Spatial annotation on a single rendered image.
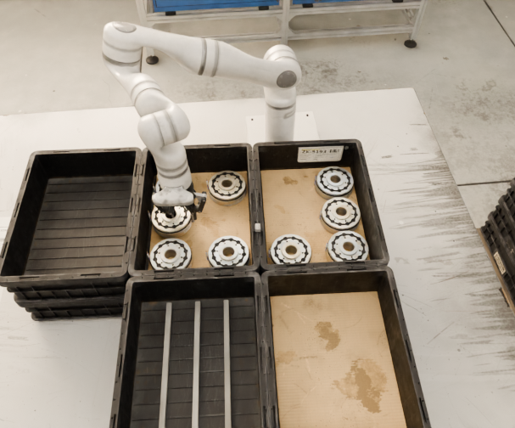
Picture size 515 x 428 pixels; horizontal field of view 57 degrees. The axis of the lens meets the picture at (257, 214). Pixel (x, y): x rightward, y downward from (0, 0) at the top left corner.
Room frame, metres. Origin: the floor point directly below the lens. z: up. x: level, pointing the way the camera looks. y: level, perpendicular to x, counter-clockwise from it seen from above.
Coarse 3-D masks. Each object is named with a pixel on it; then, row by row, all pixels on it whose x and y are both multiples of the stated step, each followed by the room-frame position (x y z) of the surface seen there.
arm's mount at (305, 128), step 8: (296, 112) 1.23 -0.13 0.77; (304, 112) 1.22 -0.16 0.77; (312, 112) 1.22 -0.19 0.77; (248, 120) 1.19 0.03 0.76; (256, 120) 1.19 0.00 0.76; (264, 120) 1.19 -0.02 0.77; (296, 120) 1.19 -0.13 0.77; (304, 120) 1.19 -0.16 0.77; (312, 120) 1.19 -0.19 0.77; (248, 128) 1.15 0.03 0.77; (256, 128) 1.15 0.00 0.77; (264, 128) 1.15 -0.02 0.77; (296, 128) 1.15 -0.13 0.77; (304, 128) 1.15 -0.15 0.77; (312, 128) 1.14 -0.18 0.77; (248, 136) 1.11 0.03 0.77; (256, 136) 1.11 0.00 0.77; (264, 136) 1.11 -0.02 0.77; (296, 136) 1.11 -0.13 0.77; (304, 136) 1.11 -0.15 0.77; (312, 136) 1.11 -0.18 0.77
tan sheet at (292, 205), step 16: (272, 176) 0.89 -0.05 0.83; (288, 176) 0.89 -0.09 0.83; (304, 176) 0.89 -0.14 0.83; (272, 192) 0.83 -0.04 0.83; (288, 192) 0.83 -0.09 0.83; (304, 192) 0.83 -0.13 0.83; (352, 192) 0.83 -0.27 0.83; (272, 208) 0.78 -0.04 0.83; (288, 208) 0.78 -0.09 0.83; (304, 208) 0.78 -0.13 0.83; (320, 208) 0.78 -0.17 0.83; (272, 224) 0.72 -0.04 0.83; (288, 224) 0.72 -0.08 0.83; (304, 224) 0.72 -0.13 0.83; (320, 224) 0.72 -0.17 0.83; (272, 240) 0.67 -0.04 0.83; (320, 240) 0.67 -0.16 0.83; (320, 256) 0.62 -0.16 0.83; (368, 256) 0.62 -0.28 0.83
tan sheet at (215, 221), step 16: (192, 176) 0.89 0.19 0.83; (208, 176) 0.89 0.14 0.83; (208, 192) 0.83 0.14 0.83; (208, 208) 0.78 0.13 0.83; (224, 208) 0.78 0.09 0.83; (240, 208) 0.78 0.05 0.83; (192, 224) 0.72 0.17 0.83; (208, 224) 0.72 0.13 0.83; (224, 224) 0.72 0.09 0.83; (240, 224) 0.72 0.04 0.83; (160, 240) 0.67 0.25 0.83; (192, 240) 0.67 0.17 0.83; (208, 240) 0.67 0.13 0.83
